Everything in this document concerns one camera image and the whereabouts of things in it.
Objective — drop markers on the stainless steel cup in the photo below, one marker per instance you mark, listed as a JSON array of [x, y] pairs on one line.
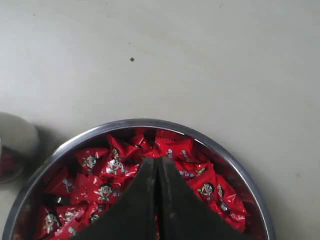
[[19, 135]]

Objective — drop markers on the round steel bowl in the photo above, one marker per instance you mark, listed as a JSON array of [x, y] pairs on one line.
[[22, 211]]

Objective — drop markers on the red candies inside cup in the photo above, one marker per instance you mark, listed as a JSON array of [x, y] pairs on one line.
[[10, 165]]

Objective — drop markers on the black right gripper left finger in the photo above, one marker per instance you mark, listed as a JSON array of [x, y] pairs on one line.
[[132, 217]]

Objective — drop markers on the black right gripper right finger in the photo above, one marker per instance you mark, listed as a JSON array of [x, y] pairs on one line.
[[182, 215]]

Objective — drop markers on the pile of red wrapped candies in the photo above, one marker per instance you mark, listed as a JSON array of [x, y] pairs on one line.
[[93, 178]]

